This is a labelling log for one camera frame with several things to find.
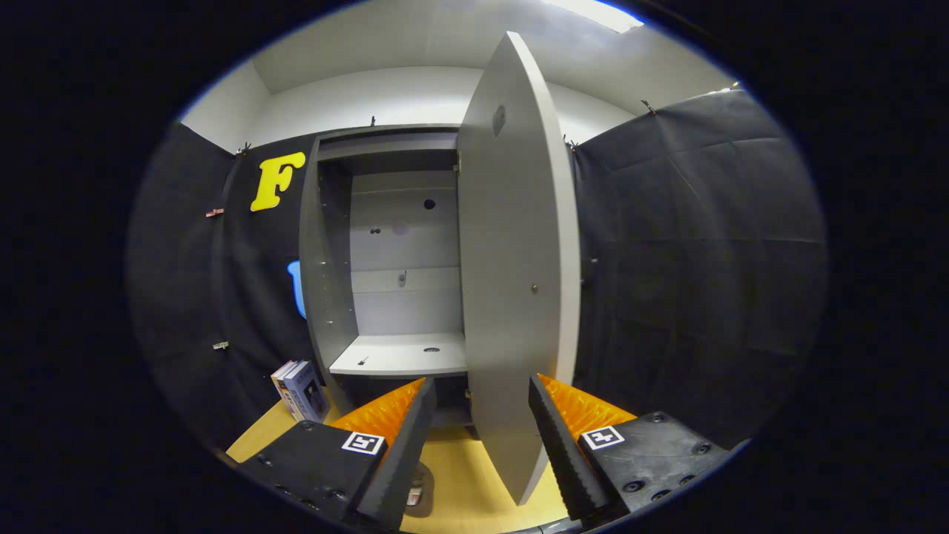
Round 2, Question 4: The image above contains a black backdrop cloth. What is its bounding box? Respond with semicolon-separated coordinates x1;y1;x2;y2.
126;88;827;461

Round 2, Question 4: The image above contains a brown fuzzy shoe with bow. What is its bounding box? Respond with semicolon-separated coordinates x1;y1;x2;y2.
404;460;435;518

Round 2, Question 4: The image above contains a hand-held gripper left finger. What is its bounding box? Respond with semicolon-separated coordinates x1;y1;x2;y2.
236;376;440;532

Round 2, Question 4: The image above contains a grey shoe cabinet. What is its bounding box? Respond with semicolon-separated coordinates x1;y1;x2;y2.
299;123;475;440

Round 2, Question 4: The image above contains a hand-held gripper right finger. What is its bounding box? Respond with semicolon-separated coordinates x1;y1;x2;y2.
527;372;735;522

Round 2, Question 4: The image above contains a beige shoe cabinet door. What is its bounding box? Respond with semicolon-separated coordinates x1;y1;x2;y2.
457;31;582;507

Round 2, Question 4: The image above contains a long ceiling light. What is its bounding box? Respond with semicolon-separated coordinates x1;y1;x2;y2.
541;0;644;34

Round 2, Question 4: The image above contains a blue book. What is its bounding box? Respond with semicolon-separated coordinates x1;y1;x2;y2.
284;361;331;423

